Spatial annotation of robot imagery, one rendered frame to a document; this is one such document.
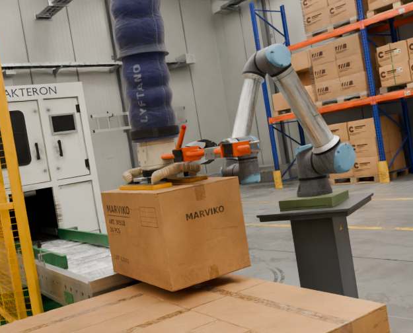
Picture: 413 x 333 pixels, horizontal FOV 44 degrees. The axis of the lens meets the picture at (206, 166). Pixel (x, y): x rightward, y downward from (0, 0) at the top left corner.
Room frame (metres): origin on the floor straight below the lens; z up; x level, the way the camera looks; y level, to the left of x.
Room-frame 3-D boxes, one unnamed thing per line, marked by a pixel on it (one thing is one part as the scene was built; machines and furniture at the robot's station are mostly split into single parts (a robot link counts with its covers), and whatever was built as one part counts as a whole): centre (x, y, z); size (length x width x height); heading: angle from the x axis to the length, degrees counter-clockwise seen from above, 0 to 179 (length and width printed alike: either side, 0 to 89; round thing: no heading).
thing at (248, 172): (2.34, -0.19, 1.01); 0.12 x 0.09 x 0.12; 32
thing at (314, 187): (2.76, -0.56, 0.85); 0.19 x 0.19 x 0.10
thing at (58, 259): (3.72, 1.40, 0.60); 1.60 x 0.10 x 0.09; 33
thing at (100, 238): (4.01, 0.95, 0.60); 1.60 x 0.10 x 0.09; 33
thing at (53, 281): (3.39, 1.25, 0.50); 2.31 x 0.05 x 0.19; 33
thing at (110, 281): (2.59, 0.34, 0.58); 0.70 x 0.03 x 0.06; 123
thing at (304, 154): (2.76, -0.57, 0.99); 0.17 x 0.15 x 0.18; 32
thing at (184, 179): (2.43, 0.13, 1.03); 0.34 x 0.10 x 0.05; 33
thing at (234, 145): (1.87, -0.11, 1.12); 0.08 x 0.07 x 0.05; 33
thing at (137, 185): (2.32, 0.29, 1.03); 0.34 x 0.10 x 0.05; 33
